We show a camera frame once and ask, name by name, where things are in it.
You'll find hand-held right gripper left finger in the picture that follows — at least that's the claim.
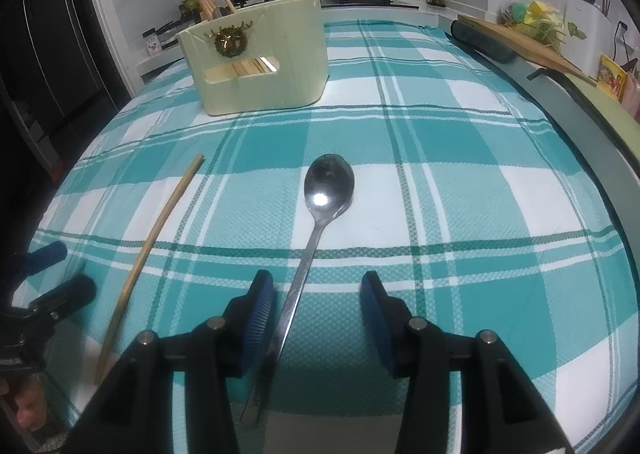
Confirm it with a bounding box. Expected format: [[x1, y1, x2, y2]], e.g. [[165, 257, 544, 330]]
[[65, 270, 276, 454]]

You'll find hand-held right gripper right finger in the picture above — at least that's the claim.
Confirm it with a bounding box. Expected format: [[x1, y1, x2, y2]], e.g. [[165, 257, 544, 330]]
[[361, 270, 576, 454]]

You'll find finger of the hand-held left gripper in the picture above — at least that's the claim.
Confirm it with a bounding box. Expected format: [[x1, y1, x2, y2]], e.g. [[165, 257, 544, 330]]
[[26, 241, 69, 281], [29, 275, 97, 324]]

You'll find steel spoon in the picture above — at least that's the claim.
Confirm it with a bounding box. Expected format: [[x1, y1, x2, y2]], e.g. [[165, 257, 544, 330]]
[[239, 153, 356, 428]]

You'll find cream utensil holder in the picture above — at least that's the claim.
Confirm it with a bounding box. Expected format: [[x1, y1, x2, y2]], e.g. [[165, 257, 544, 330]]
[[175, 0, 330, 117]]

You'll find person's left hand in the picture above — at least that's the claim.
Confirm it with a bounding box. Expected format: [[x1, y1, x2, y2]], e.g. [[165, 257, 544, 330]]
[[0, 374, 49, 436]]

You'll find teal checkered cloth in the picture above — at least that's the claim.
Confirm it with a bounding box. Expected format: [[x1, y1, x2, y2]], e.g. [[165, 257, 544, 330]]
[[27, 17, 629, 454]]

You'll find dark refrigerator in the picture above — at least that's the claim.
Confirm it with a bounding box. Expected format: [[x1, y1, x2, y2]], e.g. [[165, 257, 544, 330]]
[[0, 0, 119, 172]]

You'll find black griddle pan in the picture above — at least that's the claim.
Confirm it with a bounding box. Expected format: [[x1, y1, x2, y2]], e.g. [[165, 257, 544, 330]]
[[449, 19, 517, 64]]

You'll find wooden cutting board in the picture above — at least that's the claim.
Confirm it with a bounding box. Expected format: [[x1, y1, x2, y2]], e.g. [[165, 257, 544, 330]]
[[457, 14, 599, 86]]

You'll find green round mat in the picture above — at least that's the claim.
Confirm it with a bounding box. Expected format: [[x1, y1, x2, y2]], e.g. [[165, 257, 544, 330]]
[[562, 71, 640, 123]]

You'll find yellow printed cup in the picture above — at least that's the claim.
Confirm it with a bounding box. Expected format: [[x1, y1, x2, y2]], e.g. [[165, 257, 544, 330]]
[[598, 53, 630, 100]]

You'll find pink cup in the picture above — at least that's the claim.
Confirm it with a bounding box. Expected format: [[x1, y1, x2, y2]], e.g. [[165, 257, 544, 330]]
[[622, 71, 640, 116]]

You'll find plastic bag of sponges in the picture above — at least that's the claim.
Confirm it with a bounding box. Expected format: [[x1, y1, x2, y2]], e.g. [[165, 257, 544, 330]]
[[497, 0, 569, 43]]

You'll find white knife block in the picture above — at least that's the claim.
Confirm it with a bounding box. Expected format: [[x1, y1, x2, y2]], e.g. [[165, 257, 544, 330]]
[[564, 0, 614, 68]]

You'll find gold wire rack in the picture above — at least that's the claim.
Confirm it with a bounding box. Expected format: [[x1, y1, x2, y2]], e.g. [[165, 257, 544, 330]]
[[500, 19, 570, 48]]

